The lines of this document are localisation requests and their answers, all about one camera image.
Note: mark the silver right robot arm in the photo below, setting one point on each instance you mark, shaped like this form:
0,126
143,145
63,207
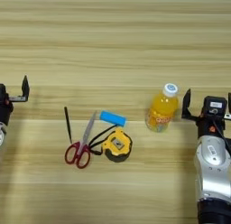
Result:
212,167

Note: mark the right gripper small black box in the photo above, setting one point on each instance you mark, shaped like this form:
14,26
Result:
215,104

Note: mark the black pen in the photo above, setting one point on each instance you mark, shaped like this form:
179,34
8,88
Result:
68,125

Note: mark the yellow black tape measure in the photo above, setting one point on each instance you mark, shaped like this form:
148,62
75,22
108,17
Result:
126,143

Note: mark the blue eraser block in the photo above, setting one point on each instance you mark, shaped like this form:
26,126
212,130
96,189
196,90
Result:
112,118

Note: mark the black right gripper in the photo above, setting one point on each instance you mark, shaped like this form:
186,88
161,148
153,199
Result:
207,128

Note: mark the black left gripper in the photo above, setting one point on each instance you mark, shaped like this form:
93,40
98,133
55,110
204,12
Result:
4,110

